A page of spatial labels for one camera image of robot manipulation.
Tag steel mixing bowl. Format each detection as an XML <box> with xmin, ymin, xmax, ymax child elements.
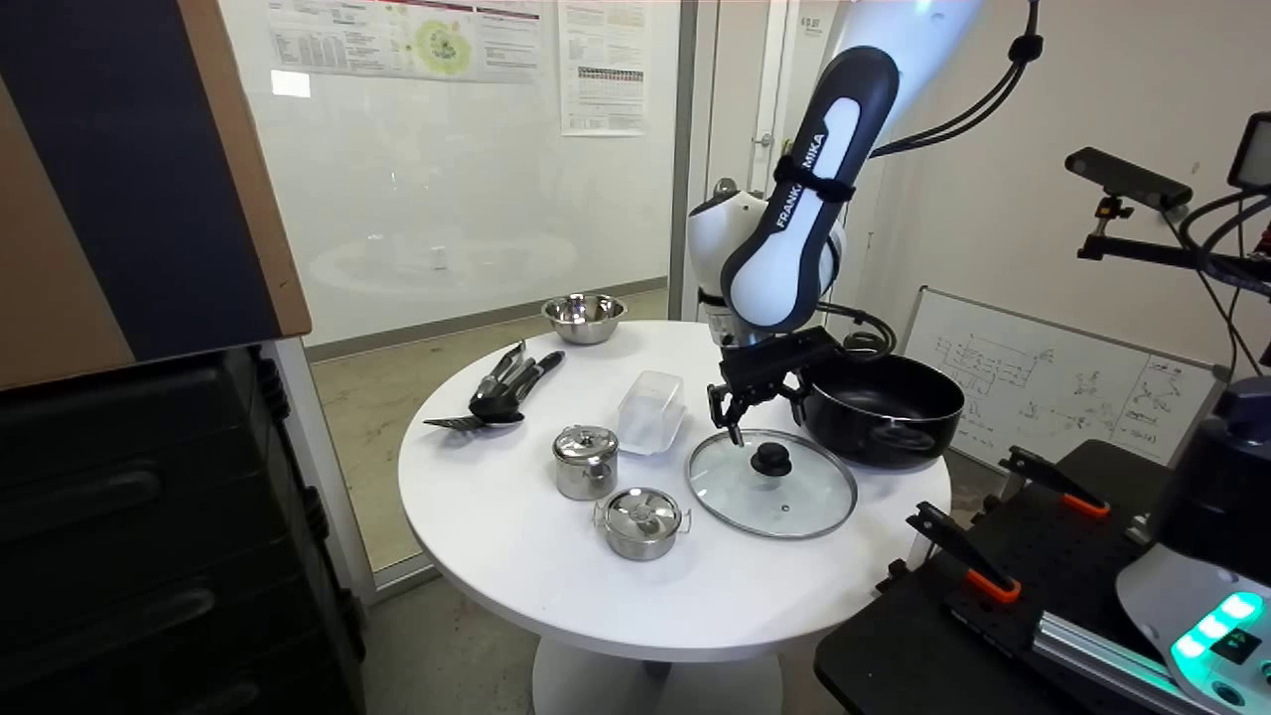
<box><xmin>536</xmin><ymin>289</ymin><xmax>630</xmax><ymax>348</ymax></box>

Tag black kitchen tongs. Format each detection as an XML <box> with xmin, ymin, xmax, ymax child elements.
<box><xmin>464</xmin><ymin>338</ymin><xmax>568</xmax><ymax>426</ymax></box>

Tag black drawer cabinet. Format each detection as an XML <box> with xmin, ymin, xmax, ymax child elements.
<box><xmin>0</xmin><ymin>340</ymin><xmax>370</xmax><ymax>715</ymax></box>

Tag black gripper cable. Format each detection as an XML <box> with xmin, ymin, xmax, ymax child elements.
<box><xmin>866</xmin><ymin>0</ymin><xmax>1050</xmax><ymax>162</ymax></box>

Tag clear plastic container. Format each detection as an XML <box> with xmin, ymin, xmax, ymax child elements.
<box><xmin>607</xmin><ymin>367</ymin><xmax>694</xmax><ymax>461</ymax></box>

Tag tall small steel canister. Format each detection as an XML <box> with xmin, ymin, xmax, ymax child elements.
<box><xmin>547</xmin><ymin>422</ymin><xmax>625</xmax><ymax>506</ymax></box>

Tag white table pedestal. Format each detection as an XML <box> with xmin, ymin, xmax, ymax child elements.
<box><xmin>527</xmin><ymin>630</ymin><xmax>787</xmax><ymax>715</ymax></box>

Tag black flat utensil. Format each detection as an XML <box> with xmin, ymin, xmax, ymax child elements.
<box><xmin>423</xmin><ymin>410</ymin><xmax>527</xmax><ymax>437</ymax></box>

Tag narrow paper poster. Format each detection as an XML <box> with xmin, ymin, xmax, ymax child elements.
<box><xmin>551</xmin><ymin>0</ymin><xmax>654</xmax><ymax>140</ymax></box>

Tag aluminium rail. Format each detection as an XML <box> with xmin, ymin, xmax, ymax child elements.
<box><xmin>1029</xmin><ymin>610</ymin><xmax>1205</xmax><ymax>715</ymax></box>

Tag black perforated breadboard table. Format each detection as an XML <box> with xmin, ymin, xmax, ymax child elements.
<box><xmin>810</xmin><ymin>437</ymin><xmax>1271</xmax><ymax>715</ymax></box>

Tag wide paper poster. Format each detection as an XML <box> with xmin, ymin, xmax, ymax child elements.
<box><xmin>260</xmin><ymin>0</ymin><xmax>556</xmax><ymax>87</ymax></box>

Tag glass lid with black knob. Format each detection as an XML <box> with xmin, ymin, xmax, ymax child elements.
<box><xmin>679</xmin><ymin>426</ymin><xmax>862</xmax><ymax>546</ymax></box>

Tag black cooking pot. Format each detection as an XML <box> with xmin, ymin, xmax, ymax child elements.
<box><xmin>791</xmin><ymin>332</ymin><xmax>969</xmax><ymax>467</ymax></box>

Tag black camera on arm stand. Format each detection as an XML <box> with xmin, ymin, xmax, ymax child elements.
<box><xmin>1061</xmin><ymin>142</ymin><xmax>1271</xmax><ymax>287</ymax></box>

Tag black device on stand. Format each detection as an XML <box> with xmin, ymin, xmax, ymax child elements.
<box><xmin>1222</xmin><ymin>106</ymin><xmax>1271</xmax><ymax>203</ymax></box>

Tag white whiteboard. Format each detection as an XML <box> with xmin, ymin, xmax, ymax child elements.
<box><xmin>899</xmin><ymin>282</ymin><xmax>1222</xmax><ymax>477</ymax></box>

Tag brown cardboard box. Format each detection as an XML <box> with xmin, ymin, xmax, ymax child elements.
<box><xmin>0</xmin><ymin>0</ymin><xmax>319</xmax><ymax>396</ymax></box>

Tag short small steel pot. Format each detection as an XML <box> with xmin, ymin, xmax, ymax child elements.
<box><xmin>587</xmin><ymin>485</ymin><xmax>694</xmax><ymax>565</ymax></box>

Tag black clamp with orange handle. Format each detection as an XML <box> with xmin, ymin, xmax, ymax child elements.
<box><xmin>998</xmin><ymin>442</ymin><xmax>1118</xmax><ymax>526</ymax></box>
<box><xmin>904</xmin><ymin>497</ymin><xmax>1029</xmax><ymax>610</ymax></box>

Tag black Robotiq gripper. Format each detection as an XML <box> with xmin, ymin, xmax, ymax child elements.
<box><xmin>702</xmin><ymin>326</ymin><xmax>853</xmax><ymax>448</ymax></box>

